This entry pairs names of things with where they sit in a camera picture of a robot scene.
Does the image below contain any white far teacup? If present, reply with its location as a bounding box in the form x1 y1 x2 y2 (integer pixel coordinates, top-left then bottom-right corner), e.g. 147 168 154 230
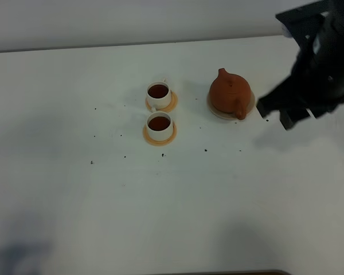
146 80 172 110

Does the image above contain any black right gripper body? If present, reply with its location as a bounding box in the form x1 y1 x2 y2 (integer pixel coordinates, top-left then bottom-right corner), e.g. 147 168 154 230
257 1 344 118

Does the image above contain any brown clay teapot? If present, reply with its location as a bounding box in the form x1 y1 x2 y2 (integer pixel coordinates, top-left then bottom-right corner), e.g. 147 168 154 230
209 68 251 120

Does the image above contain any beige round teapot coaster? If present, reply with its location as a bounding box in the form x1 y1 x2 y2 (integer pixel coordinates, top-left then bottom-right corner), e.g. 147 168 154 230
206 92 256 120

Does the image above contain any white near teacup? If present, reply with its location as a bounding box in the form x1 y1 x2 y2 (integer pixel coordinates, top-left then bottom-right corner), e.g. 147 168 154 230
146 111 174 142

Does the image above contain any orange far saucer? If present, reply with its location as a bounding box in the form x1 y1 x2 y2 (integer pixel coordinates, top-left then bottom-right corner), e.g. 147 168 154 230
145 91 178 113

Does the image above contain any white teacup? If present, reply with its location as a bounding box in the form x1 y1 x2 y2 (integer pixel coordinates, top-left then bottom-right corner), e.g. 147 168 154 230
146 111 174 142
146 80 172 110

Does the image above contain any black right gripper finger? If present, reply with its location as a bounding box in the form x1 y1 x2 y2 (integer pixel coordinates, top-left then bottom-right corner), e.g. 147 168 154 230
280 109 310 131

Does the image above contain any orange near saucer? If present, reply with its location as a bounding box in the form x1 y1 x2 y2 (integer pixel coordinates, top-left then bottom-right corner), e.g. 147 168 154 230
143 123 177 146

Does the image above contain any orange saucer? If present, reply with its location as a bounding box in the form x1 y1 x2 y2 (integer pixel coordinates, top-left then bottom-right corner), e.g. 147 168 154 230
145 91 178 113
143 123 177 146

